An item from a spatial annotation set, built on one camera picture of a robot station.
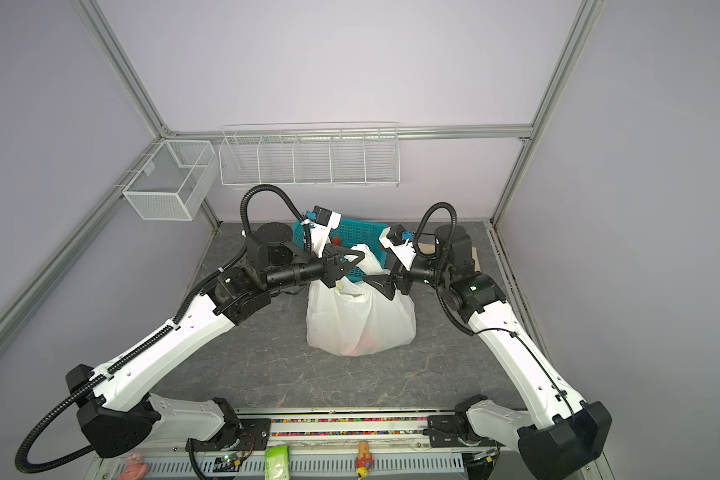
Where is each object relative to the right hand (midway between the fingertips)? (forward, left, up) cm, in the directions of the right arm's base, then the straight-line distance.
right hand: (375, 262), depth 67 cm
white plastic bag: (-7, +4, -14) cm, 16 cm away
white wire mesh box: (+36, +65, -4) cm, 74 cm away
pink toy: (-37, +55, -30) cm, 73 cm away
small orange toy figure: (-35, +3, -30) cm, 46 cm away
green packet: (-35, +23, -30) cm, 52 cm away
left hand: (-4, +2, +6) cm, 7 cm away
